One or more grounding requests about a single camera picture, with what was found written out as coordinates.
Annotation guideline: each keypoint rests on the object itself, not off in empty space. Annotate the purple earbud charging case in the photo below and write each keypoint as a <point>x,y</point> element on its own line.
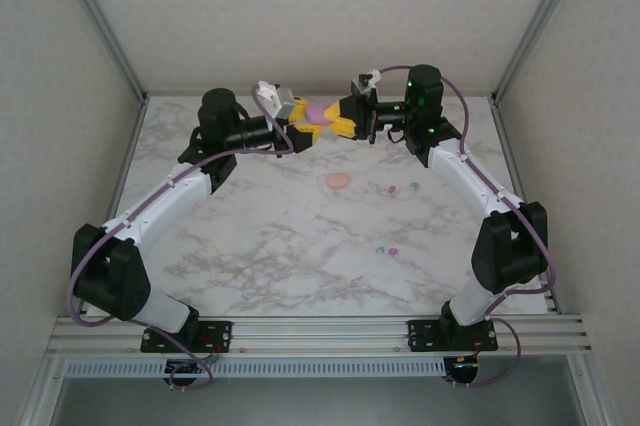
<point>316,113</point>

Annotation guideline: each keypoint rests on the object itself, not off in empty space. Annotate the pink earbud charging case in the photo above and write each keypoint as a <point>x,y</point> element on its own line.
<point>338,181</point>

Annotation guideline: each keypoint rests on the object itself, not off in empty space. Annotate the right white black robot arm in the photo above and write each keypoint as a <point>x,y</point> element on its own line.
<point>470,181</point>

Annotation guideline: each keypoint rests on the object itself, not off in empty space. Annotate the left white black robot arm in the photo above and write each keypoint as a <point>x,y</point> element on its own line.
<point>160,201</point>

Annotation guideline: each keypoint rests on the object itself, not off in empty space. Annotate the small black controller board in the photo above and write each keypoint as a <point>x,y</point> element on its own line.
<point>186,367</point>
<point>462,364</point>

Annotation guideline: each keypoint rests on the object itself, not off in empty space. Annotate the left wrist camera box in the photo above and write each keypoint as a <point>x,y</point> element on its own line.
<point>282,102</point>

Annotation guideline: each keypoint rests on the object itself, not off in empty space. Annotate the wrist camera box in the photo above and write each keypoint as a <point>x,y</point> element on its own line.
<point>282,102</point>
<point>361,86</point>

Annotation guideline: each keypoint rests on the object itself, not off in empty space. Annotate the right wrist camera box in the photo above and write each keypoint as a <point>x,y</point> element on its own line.
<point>361,86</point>

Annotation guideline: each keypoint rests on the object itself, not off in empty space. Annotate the aluminium frame post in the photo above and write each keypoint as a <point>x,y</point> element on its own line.
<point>102,21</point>
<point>539,21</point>

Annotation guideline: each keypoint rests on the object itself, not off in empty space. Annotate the grooved aluminium base rail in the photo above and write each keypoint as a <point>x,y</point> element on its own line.
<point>320,333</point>

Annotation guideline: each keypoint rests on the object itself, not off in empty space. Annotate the aluminium lower frame bar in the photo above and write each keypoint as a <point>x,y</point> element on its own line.
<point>46,391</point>
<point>592,391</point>

